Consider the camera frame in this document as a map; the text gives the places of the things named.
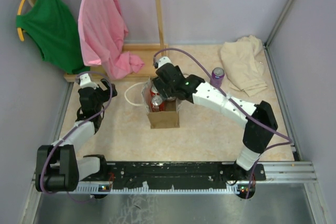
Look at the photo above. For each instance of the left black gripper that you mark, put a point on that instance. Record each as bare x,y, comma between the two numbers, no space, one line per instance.
105,93

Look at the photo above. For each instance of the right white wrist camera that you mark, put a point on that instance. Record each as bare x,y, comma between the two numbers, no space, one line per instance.
161,62

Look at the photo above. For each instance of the red soda can rear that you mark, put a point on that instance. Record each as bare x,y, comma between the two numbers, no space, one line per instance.
154,91

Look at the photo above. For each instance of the pink t-shirt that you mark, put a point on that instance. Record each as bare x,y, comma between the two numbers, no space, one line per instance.
102,31

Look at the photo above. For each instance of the red soda can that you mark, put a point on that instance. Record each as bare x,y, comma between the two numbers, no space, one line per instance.
157,104
154,91

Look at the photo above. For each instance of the green tank top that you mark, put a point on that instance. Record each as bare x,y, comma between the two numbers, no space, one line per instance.
51,25

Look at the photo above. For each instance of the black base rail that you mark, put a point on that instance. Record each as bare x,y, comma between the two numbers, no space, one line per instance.
173,178

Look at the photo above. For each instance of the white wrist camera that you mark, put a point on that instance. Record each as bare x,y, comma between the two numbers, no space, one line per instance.
161,62
85,81

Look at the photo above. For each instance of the beige folded cloth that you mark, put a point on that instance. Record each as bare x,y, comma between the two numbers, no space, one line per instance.
241,67

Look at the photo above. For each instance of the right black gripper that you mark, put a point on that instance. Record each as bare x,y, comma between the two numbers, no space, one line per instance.
163,86

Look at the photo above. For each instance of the purple soda can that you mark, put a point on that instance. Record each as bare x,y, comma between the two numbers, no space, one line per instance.
217,77

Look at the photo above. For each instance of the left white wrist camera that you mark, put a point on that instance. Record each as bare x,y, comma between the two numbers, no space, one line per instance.
85,81

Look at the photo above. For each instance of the red soda can front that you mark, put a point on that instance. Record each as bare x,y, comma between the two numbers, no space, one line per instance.
157,104

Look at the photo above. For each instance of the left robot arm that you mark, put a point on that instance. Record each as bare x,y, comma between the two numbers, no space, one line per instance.
57,168

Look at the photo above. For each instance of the aluminium frame rail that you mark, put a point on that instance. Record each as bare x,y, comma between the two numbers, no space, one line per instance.
276,173

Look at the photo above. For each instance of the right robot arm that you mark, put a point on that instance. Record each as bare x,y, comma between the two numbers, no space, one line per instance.
257,120

